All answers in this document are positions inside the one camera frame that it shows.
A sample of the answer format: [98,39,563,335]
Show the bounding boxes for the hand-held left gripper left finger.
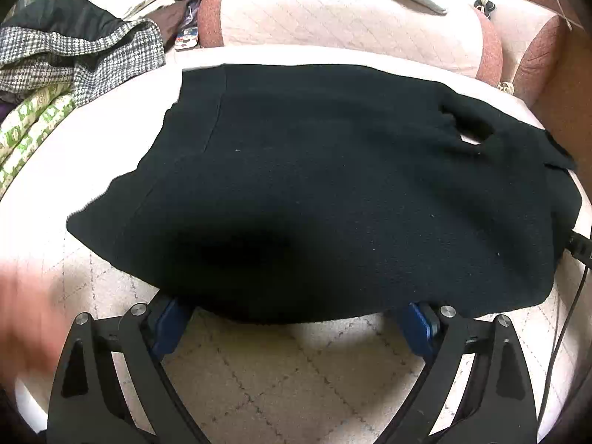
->
[46,297,209,444]

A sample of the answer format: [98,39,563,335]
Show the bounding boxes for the black garment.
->
[2,0,125,33]

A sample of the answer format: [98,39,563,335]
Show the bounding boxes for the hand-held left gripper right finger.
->
[370,303,539,444]

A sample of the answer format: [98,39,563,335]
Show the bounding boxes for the green patterned cloth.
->
[0,90,77,199]

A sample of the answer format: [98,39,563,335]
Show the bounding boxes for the colourful packet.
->
[175,25,201,51]

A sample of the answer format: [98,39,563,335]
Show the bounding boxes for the pink quilted sofa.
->
[0,0,574,444]

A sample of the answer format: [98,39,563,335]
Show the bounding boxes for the black pants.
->
[66,62,582,324]

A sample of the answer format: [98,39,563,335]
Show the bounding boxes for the houndstooth garment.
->
[0,18,167,102]

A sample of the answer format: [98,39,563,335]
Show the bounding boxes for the brown cloth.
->
[152,2,199,49]

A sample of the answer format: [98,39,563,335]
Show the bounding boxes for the thin black cable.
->
[543,229,592,408]

